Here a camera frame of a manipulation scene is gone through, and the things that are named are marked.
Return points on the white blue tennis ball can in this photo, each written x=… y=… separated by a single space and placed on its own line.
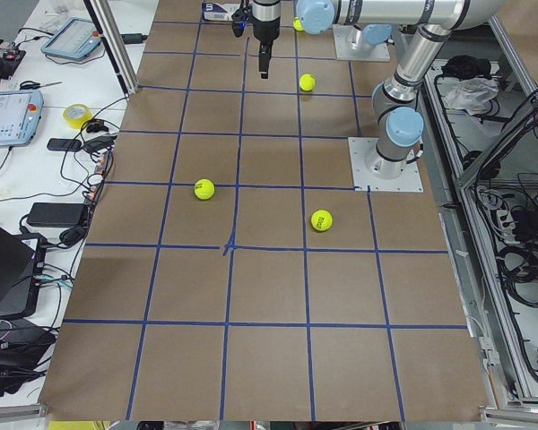
x=218 y=12

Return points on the tennis ball far top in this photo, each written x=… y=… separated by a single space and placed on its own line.
x=297 y=25

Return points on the tennis ball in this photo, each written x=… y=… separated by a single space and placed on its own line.
x=321 y=220
x=204 y=189
x=307 y=82
x=297 y=25

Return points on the tennis ball upper middle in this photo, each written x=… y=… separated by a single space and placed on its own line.
x=307 y=82

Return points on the tennis ball centre left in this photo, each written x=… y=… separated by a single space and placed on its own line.
x=204 y=189

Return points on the tennis ball centre right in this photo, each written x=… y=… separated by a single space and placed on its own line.
x=321 y=220

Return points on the upper teach pendant tablet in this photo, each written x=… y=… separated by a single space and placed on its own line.
x=76 y=40

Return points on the teach pendant tablet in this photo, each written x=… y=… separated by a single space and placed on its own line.
x=20 y=112
x=76 y=40

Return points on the yellow tape roll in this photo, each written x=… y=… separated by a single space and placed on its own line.
x=77 y=115

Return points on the crumpled white cloth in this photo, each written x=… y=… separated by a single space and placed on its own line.
x=473 y=96

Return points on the black phone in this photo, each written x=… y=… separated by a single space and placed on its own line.
x=64 y=144

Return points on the power strip with plugs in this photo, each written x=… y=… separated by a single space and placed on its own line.
x=95 y=184

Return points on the black scissors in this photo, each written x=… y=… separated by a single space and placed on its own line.
x=32 y=85

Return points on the lower teach pendant tablet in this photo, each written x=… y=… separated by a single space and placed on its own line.
x=20 y=112

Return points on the black power adapter brick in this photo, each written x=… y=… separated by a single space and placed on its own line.
x=56 y=214

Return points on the black laptop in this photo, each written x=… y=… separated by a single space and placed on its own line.
x=21 y=258

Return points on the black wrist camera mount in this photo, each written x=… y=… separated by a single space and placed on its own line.
x=241 y=18

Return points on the aluminium frame post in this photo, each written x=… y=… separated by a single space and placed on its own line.
x=106 y=25

